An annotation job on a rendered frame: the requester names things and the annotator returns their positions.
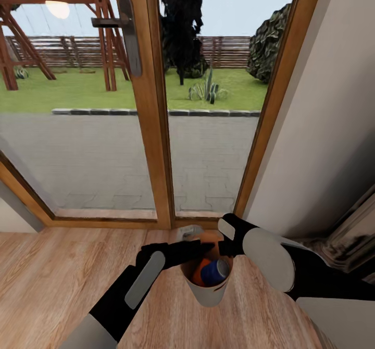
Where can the door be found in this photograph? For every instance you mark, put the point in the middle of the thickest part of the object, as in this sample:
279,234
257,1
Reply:
141,114

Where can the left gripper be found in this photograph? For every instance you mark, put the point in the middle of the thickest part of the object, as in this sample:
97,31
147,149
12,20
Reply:
193,249

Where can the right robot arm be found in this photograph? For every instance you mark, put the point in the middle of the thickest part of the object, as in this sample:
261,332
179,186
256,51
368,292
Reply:
342,306

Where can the trash can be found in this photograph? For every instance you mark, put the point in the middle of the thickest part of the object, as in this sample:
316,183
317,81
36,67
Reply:
208,297

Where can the wood fireplace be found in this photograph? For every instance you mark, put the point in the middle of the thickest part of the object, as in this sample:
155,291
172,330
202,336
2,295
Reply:
349,246

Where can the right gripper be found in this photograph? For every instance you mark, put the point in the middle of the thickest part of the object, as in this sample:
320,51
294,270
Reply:
225,250

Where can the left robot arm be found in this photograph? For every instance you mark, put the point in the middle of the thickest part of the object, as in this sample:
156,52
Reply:
104,326

